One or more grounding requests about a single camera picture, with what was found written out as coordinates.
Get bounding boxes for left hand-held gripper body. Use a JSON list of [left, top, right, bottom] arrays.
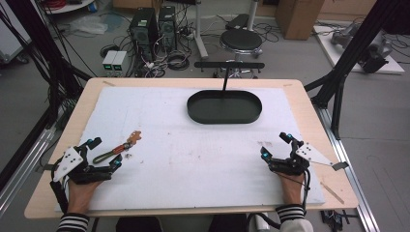
[[52, 143, 114, 186]]

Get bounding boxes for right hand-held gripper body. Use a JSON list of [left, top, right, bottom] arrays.
[[268, 140, 350, 177]]

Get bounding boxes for black hanger stand with tray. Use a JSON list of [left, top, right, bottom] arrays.
[[186, 60, 266, 126]]

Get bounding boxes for person's right hand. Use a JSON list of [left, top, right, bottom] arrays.
[[277, 172, 307, 208]]

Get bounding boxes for person's left hand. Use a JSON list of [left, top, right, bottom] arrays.
[[65, 180, 104, 216]]

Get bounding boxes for thin wooden stick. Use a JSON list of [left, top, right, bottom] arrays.
[[319, 181, 345, 205]]

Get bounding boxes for white cylinder under table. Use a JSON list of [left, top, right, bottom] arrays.
[[255, 212, 271, 232]]

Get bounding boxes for person's left leg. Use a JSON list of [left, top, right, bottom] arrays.
[[115, 216, 164, 232]]

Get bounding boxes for person's leg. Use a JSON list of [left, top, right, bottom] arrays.
[[207, 213, 249, 232], [115, 216, 164, 232]]

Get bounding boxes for white foam mat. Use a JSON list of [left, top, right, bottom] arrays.
[[53, 85, 326, 213]]

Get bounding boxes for black clips on floor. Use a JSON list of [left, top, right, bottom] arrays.
[[320, 208, 360, 232]]

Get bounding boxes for person's right leg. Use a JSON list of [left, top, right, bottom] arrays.
[[207, 213, 249, 232]]

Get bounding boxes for grey bench power supply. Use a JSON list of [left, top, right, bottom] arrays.
[[102, 49, 119, 77], [111, 49, 129, 77]]

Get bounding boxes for white board on floor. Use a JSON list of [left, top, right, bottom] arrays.
[[312, 24, 406, 75]]

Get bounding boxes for black round stool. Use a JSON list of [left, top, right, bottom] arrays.
[[219, 28, 264, 60]]

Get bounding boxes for clear plastic bag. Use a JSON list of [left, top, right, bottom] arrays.
[[68, 14, 109, 36]]

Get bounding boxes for brown cardboard box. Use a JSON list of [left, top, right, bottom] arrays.
[[275, 0, 326, 42]]

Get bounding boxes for large black computer tower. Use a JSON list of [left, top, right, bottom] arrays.
[[128, 7, 160, 63]]

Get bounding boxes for grey robot equipment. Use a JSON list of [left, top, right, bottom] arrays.
[[331, 22, 395, 74]]

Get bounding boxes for flat black case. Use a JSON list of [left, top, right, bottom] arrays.
[[224, 13, 250, 31]]

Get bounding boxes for white desk leg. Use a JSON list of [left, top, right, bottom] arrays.
[[193, 0, 210, 60]]

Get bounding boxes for small black computer tower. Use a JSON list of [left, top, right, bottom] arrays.
[[157, 5, 178, 53]]

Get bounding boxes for white round table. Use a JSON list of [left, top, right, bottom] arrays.
[[44, 0, 95, 15]]

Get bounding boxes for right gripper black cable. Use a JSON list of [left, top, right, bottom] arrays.
[[301, 168, 312, 212]]

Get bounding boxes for aluminium rail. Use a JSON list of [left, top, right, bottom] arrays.
[[0, 127, 57, 218], [313, 104, 381, 232]]

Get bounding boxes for black metal frame post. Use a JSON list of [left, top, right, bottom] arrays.
[[0, 0, 93, 191], [303, 0, 410, 141]]

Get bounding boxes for coiled black cable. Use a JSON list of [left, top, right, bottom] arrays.
[[166, 50, 191, 72]]

